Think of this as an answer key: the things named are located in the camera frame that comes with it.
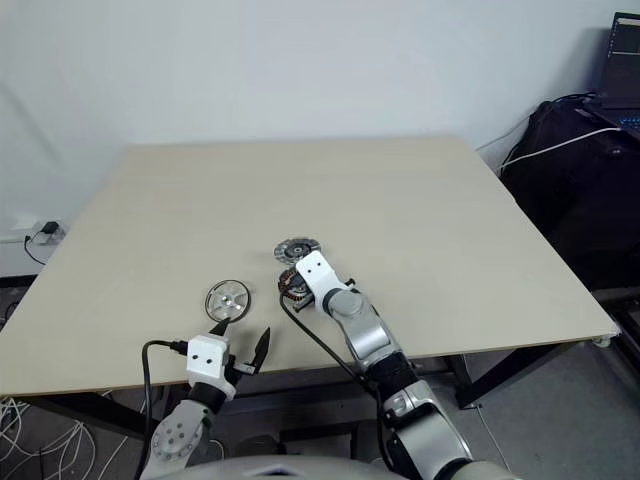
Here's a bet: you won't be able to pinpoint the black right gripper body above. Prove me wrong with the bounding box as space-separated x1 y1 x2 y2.
290 275 318 316

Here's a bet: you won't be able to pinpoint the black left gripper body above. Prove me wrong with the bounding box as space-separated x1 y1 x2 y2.
223 348 261 387

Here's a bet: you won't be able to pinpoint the round motor housing copper windings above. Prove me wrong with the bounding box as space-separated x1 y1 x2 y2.
276 266 302 302

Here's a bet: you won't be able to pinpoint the silver spoked rotor wheel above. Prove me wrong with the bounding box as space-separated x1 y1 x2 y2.
204 279 252 323

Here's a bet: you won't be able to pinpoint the grey robot torso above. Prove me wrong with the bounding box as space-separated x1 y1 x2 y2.
183 451 384 480

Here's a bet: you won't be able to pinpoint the black power adapter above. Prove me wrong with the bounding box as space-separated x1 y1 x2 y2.
30 219 67 247

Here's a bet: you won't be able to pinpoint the large black bag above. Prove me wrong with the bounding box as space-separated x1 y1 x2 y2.
499 97 640 292

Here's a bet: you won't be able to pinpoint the black laptop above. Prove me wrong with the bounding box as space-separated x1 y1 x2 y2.
593 11 640 134

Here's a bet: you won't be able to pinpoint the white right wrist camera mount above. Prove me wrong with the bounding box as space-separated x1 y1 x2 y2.
294 251 352 314

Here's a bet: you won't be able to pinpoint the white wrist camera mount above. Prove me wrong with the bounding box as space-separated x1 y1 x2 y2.
186 335 237 401
294 251 352 314

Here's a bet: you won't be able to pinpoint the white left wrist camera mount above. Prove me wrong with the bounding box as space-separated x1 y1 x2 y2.
186 335 237 401

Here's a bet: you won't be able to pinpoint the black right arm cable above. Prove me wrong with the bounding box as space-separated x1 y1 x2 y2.
276 293 401 474

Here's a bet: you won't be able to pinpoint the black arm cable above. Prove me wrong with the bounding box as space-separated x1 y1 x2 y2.
276 293 401 474
131 339 190 479

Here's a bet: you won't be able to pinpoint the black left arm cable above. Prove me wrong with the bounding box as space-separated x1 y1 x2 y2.
131 339 190 479

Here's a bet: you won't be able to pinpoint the white floor cable bundle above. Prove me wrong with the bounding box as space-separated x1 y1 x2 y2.
0 393 147 480

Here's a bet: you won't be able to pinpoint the black adapter cord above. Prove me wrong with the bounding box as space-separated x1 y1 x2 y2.
21 233 47 267

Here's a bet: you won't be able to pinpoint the black metal table frame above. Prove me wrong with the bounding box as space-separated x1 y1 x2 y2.
27 319 624 444

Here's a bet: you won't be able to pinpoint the white wall power strip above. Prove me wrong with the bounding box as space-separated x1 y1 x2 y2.
0 213 37 245

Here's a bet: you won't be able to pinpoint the white cable on bag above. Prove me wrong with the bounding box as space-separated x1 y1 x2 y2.
501 126 624 174

